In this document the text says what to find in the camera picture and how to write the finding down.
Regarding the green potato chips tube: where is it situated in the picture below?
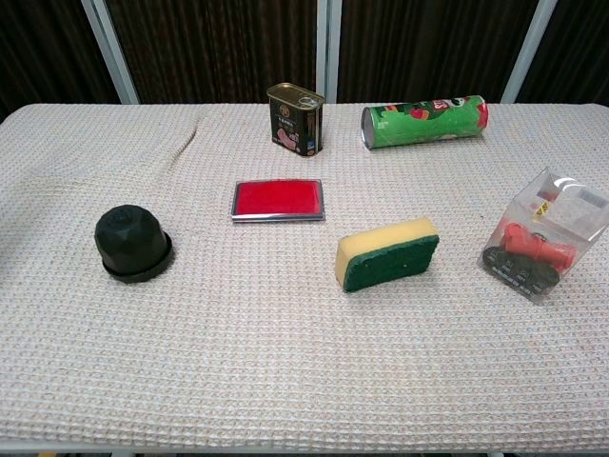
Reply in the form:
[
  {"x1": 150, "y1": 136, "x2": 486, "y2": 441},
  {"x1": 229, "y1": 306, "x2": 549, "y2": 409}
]
[{"x1": 360, "y1": 94, "x2": 490, "y2": 152}]

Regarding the dark brown curtain panel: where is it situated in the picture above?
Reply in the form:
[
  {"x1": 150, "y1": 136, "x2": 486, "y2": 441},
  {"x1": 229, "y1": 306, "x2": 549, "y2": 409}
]
[
  {"x1": 516, "y1": 0, "x2": 609, "y2": 105},
  {"x1": 105, "y1": 0, "x2": 319, "y2": 105},
  {"x1": 336, "y1": 0, "x2": 541, "y2": 104},
  {"x1": 0, "y1": 0, "x2": 120, "y2": 124}
]

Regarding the red ink pad case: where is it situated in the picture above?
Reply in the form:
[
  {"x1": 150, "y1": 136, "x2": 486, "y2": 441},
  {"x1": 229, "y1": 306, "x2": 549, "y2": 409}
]
[{"x1": 230, "y1": 177, "x2": 327, "y2": 224}]

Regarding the beige waffle tablecloth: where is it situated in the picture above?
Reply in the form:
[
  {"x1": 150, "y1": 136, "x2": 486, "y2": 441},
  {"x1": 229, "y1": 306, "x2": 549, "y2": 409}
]
[{"x1": 0, "y1": 102, "x2": 609, "y2": 451}]

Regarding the luncheon meat tin can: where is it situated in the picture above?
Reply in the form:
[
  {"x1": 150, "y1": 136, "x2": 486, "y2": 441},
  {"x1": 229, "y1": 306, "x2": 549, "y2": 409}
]
[{"x1": 265, "y1": 82, "x2": 326, "y2": 159}]

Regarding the black round dice tray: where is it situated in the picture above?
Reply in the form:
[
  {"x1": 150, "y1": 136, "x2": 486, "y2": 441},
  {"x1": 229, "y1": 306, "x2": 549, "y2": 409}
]
[{"x1": 101, "y1": 235, "x2": 175, "y2": 286}]

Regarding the clear box with orange toy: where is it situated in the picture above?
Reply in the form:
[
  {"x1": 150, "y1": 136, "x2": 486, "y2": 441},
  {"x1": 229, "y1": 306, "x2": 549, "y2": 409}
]
[{"x1": 477, "y1": 167, "x2": 609, "y2": 306}]

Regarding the black faceted dice cup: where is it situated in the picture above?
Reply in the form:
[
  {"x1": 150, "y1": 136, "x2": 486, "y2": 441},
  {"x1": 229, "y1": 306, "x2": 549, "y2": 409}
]
[{"x1": 94, "y1": 203, "x2": 171, "y2": 276}]

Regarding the yellow green scrub sponge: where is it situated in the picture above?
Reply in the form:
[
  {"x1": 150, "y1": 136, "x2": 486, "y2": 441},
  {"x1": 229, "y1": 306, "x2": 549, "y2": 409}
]
[{"x1": 335, "y1": 217, "x2": 441, "y2": 294}]

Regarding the grey metal partition post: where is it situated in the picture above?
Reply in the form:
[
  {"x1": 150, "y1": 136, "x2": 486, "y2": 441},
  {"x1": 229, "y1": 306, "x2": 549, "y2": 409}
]
[
  {"x1": 500, "y1": 0, "x2": 558, "y2": 104},
  {"x1": 314, "y1": 0, "x2": 342, "y2": 104},
  {"x1": 79, "y1": 0, "x2": 140, "y2": 105}
]

